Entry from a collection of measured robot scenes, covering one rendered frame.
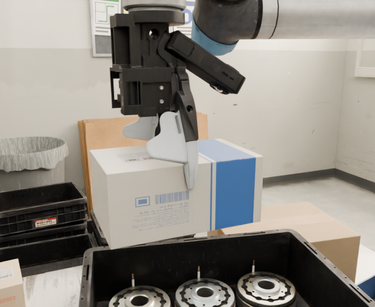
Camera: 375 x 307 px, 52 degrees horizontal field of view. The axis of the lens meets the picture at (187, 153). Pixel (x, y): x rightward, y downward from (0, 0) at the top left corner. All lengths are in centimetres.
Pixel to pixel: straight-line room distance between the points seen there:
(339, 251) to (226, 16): 62
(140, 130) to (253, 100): 310
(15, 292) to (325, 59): 359
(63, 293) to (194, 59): 72
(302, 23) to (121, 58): 27
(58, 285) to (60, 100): 215
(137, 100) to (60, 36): 262
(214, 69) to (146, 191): 17
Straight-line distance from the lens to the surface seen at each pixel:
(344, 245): 96
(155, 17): 44
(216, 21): 55
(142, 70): 44
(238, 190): 49
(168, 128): 44
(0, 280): 98
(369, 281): 100
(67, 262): 182
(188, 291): 70
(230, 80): 49
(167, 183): 44
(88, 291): 60
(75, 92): 306
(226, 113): 348
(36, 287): 107
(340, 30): 63
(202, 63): 48
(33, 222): 188
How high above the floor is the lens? 126
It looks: 14 degrees down
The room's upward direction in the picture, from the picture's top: straight up
